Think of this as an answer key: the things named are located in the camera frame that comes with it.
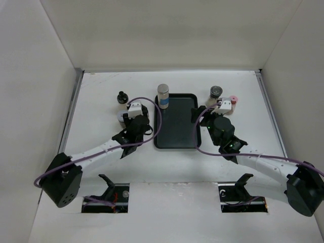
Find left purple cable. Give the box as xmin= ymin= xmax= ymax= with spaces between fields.
xmin=34 ymin=97 xmax=163 ymax=187

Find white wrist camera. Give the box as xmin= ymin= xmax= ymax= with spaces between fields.
xmin=214 ymin=98 xmax=232 ymax=114
xmin=128 ymin=101 xmax=143 ymax=119

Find white-lid red-label jar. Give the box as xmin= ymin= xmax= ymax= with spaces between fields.
xmin=117 ymin=110 xmax=129 ymax=129

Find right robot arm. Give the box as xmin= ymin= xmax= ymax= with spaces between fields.
xmin=191 ymin=106 xmax=323 ymax=217

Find pink-cap spice bottle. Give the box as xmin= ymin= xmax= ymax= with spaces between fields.
xmin=226 ymin=95 xmax=238 ymax=115

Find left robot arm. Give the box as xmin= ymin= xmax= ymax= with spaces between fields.
xmin=34 ymin=98 xmax=205 ymax=208

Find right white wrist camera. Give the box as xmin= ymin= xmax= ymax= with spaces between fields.
xmin=214 ymin=98 xmax=232 ymax=114

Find purple cable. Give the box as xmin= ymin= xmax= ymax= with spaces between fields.
xmin=34 ymin=97 xmax=163 ymax=187
xmin=193 ymin=100 xmax=324 ymax=178

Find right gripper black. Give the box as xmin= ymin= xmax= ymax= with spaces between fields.
xmin=191 ymin=105 xmax=225 ymax=146

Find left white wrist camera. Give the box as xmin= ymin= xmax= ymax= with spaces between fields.
xmin=128 ymin=101 xmax=143 ymax=119

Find black plastic tray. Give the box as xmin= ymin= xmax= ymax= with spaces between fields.
xmin=154 ymin=93 xmax=201 ymax=149

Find black-top glass salt grinder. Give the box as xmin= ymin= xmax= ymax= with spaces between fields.
xmin=206 ymin=86 xmax=223 ymax=107

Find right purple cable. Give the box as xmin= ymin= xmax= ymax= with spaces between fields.
xmin=193 ymin=100 xmax=324 ymax=178

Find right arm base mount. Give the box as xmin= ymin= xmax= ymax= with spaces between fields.
xmin=218 ymin=174 xmax=268 ymax=213

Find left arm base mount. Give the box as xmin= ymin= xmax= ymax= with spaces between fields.
xmin=81 ymin=174 xmax=130 ymax=214

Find black-cap bottle white contents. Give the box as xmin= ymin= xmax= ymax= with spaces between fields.
xmin=117 ymin=91 xmax=129 ymax=105

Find silver-cap blue-label peppercorn jar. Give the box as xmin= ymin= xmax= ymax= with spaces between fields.
xmin=157 ymin=84 xmax=169 ymax=109

